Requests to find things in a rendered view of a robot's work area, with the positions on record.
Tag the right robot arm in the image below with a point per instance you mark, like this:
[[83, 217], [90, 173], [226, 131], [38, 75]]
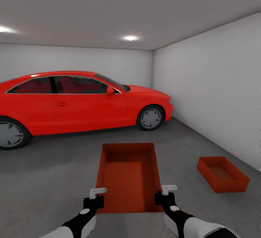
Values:
[[184, 225]]

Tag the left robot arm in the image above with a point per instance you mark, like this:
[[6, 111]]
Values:
[[83, 224]]

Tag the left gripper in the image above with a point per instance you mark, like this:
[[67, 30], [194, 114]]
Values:
[[98, 202]]

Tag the storage box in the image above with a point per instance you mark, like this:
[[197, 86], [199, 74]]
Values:
[[129, 171], [236, 180]]

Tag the car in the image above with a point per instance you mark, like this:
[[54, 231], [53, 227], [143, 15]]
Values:
[[60, 102]]

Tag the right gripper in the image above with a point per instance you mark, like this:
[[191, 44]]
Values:
[[160, 198]]

